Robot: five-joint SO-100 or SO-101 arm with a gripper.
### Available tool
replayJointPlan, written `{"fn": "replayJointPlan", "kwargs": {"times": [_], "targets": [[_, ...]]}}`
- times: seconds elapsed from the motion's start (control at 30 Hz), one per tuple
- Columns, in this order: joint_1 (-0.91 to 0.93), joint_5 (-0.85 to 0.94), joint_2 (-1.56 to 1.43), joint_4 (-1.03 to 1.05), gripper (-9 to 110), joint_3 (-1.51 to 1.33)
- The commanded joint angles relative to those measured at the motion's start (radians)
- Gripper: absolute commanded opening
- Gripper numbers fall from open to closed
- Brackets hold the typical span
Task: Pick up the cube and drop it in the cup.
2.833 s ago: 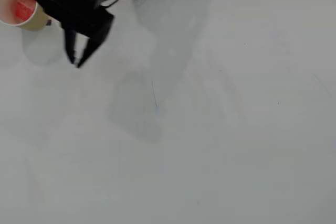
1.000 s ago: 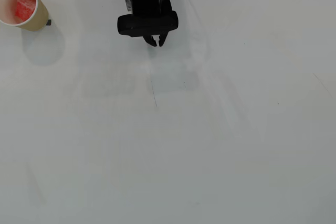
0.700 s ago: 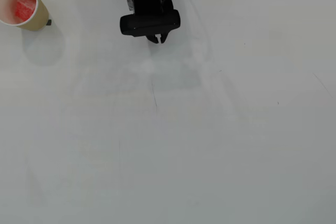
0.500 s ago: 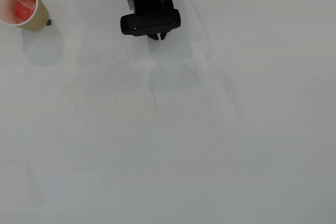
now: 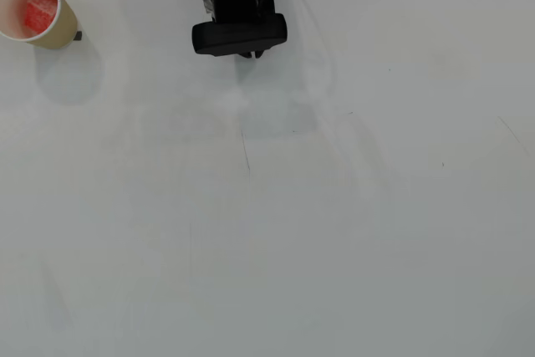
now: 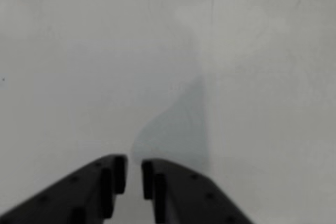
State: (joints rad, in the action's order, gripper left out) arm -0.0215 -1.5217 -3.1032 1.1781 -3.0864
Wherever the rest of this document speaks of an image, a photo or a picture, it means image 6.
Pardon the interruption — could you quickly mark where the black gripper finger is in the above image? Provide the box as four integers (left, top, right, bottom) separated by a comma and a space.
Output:
0, 154, 129, 224
141, 157, 255, 224

